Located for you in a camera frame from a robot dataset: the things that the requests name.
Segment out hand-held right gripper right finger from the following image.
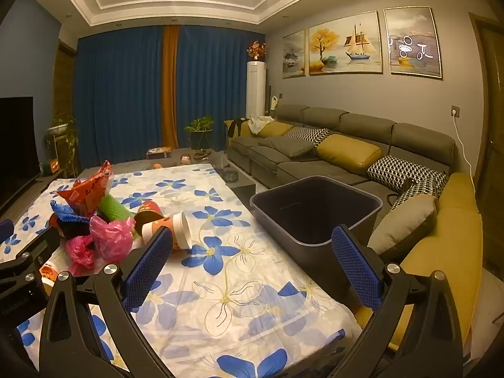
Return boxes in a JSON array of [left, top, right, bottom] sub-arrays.
[[331, 224, 464, 378]]

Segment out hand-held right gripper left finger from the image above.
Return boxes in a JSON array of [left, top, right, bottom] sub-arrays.
[[39, 226, 176, 378]]

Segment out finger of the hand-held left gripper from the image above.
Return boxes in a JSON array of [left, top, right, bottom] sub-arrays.
[[0, 219, 15, 245], [0, 226, 60, 284]]

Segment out white orange paper cup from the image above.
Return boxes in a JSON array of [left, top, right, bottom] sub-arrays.
[[141, 210, 193, 250], [39, 262, 69, 288]]

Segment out pink plastic bag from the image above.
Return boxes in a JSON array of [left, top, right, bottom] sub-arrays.
[[65, 235, 97, 274], [90, 215, 136, 264]]

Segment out dark grey trash bin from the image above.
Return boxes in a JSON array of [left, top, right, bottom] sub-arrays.
[[250, 176, 383, 282]]

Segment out red snack packet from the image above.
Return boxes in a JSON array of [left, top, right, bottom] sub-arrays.
[[56, 161, 116, 217]]

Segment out red brown paper cup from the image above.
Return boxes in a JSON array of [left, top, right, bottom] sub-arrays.
[[134, 201, 164, 225]]

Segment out blue foam net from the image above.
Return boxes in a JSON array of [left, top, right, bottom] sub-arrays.
[[50, 200, 93, 223]]

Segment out grey cushion with dark edge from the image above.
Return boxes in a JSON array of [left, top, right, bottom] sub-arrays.
[[368, 195, 438, 255]]

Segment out blue floral tablecloth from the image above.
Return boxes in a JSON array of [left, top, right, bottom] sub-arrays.
[[0, 161, 363, 378]]

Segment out black television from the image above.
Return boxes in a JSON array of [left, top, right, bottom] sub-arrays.
[[0, 96, 42, 209]]

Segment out black handbag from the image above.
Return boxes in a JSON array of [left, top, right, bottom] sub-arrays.
[[388, 179, 414, 205]]

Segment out houndstooth cushion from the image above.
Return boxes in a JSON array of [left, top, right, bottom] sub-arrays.
[[390, 177, 447, 211]]

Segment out grey and yellow sectional sofa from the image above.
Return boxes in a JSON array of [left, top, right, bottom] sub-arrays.
[[224, 104, 487, 355]]

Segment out large black white patterned cushion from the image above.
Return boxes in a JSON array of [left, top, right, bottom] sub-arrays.
[[367, 155, 450, 192]]

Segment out trailing plant on stand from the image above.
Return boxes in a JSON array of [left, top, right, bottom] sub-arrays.
[[47, 112, 79, 178]]

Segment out large yellow leather cushion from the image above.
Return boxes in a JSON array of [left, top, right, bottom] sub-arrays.
[[316, 134, 383, 177]]

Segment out dark coffee table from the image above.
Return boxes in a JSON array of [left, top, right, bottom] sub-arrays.
[[216, 165, 256, 199]]

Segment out flat grey cushion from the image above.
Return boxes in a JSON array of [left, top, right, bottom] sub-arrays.
[[266, 136, 316, 157]]

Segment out small black white patterned cushion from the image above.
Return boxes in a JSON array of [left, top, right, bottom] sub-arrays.
[[284, 127, 330, 146]]

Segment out potted plant in dark pot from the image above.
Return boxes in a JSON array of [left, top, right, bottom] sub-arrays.
[[184, 116, 215, 152]]

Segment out small yellow cushion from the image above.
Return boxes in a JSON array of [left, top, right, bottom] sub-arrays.
[[258, 121, 294, 138]]

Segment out black garment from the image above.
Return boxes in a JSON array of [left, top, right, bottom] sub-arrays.
[[226, 119, 247, 142]]

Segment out wide blue curtain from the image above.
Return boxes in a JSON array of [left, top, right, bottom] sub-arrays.
[[77, 26, 166, 166]]

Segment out white clothes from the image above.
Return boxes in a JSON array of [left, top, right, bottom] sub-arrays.
[[248, 115, 274, 135]]

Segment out orange curtain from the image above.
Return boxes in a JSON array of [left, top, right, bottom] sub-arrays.
[[162, 25, 181, 148]]

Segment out wooden door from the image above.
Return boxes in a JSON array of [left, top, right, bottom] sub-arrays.
[[468, 12, 504, 268]]

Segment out white standing air conditioner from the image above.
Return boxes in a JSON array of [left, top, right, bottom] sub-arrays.
[[246, 62, 266, 121]]

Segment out small framed painting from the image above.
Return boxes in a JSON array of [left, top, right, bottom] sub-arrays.
[[282, 29, 307, 79]]

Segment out framed tree and ship painting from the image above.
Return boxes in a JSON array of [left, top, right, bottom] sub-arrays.
[[308, 10, 383, 76]]

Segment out framed grey purple painting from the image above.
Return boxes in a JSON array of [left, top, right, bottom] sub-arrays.
[[383, 7, 444, 79]]

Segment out orange artificial flowers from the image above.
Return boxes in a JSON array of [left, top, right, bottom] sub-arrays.
[[246, 39, 267, 63]]

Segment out white cable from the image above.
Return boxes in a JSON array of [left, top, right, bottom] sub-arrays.
[[453, 114, 479, 190]]

